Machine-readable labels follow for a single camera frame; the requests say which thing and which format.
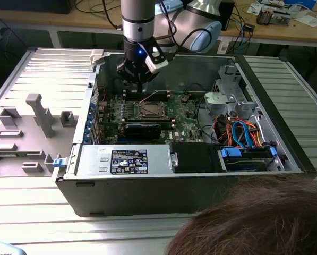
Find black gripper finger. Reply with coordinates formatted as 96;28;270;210
116;58;142;94
140;62;159;94

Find metal locking lever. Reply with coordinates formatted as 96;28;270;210
139;90;160;104

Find metal socket cover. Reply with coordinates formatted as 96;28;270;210
138;102;166;119

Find black RAM slot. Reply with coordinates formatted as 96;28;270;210
123;95;170;100
125;98;170;103
125;93;170;97
123;90;170;95

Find CPU socket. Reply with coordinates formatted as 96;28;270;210
138;101;166;120

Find black graphics card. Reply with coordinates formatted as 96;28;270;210
124;122;162;141

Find green motherboard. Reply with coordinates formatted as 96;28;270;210
97;91;206;146

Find wooden desk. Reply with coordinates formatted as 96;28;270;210
0;0;317;45

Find silver metal drive cage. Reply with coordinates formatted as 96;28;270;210
203;64;258;117

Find white label card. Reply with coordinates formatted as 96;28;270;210
217;37;230;53

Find silver power supply unit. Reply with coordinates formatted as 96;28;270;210
75;144;173;178

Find black upright box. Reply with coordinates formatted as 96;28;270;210
221;0;236;30

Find hard disk in blue carrier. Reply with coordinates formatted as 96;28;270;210
218;147;278;173

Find large black box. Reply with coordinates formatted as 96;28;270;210
0;0;76;14

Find blue plastic latch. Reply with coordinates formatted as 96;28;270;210
53;158;68;169

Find black PC case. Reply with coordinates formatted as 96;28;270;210
52;48;317;219

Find grey parts rack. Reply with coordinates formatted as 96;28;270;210
0;92;81;179

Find copper coil transformer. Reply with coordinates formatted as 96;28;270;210
255;7;272;27

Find circuit board device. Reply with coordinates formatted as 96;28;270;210
270;7;291;27

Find blue box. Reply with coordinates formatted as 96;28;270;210
283;0;317;9

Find white papers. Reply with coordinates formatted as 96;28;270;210
295;14;317;28

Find person's dark-haired head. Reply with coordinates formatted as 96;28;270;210
165;174;317;255

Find white rounded device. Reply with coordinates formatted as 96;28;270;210
0;240;25;255

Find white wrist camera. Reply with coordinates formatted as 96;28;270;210
136;40;170;74

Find black camera cable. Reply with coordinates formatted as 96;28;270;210
158;0;212;51

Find thin dark wire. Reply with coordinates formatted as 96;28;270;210
184;83;206;94

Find black wire loop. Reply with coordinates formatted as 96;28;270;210
196;98;219;143

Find orange wire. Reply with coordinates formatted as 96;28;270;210
216;118;241;147
242;121;263;147

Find blue cable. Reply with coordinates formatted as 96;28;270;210
239;25;251;53

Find blue wire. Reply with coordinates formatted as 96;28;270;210
232;121;256;149

